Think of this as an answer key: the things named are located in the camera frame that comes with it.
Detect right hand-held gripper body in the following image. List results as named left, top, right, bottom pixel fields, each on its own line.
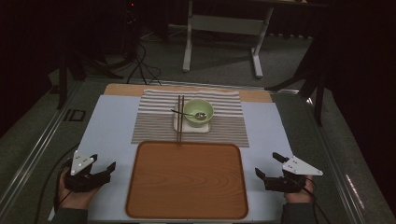
left=263, top=155, right=324, bottom=194

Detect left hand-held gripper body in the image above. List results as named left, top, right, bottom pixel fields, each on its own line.
left=64, top=150, right=112, bottom=193

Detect wooden tray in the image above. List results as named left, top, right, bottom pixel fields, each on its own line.
left=125, top=140, right=249, bottom=220

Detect metal spoon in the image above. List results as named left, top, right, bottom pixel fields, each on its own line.
left=170, top=108, right=207, bottom=121

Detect white square plate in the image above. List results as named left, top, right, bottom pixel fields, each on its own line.
left=173, top=102, right=211, bottom=134

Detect green bowl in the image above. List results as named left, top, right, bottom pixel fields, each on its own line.
left=182, top=98, right=215, bottom=129

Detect person's left hand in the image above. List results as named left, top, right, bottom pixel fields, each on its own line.
left=57, top=166, right=101, bottom=210

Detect person's right hand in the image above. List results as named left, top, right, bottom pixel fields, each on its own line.
left=284, top=175, right=314, bottom=204

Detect white table cover sheet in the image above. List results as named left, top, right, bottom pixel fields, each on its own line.
left=48, top=93, right=295, bottom=222

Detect striped placemat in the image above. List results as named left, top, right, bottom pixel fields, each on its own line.
left=131, top=88, right=250, bottom=148

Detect black tripod stand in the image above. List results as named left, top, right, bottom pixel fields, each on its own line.
left=265, top=40, right=328, bottom=127

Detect dark equipment tower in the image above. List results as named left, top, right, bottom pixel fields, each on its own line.
left=122, top=0, right=142, bottom=60

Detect left hand-held gripper cable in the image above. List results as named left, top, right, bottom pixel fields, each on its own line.
left=53, top=158, right=73, bottom=214

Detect hand-held gripper cable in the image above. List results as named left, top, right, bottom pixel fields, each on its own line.
left=53, top=158, right=73, bottom=214
left=306, top=178, right=332, bottom=224

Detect long black cable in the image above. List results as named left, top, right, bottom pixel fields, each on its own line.
left=33, top=143, right=80, bottom=224

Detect right hand-held gripper cable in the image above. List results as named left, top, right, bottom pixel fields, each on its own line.
left=306, top=178, right=332, bottom=224

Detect black rectangular floor bracket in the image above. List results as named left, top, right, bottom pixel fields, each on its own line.
left=64, top=108, right=87, bottom=122

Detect long metal rail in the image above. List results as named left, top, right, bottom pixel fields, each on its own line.
left=146, top=78, right=300, bottom=93
left=304, top=96, right=375, bottom=224
left=0, top=81, right=82, bottom=216

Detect bundle of black floor cables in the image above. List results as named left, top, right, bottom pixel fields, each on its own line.
left=125, top=41, right=163, bottom=87

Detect white table frame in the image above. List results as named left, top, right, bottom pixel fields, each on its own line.
left=181, top=0, right=328, bottom=79

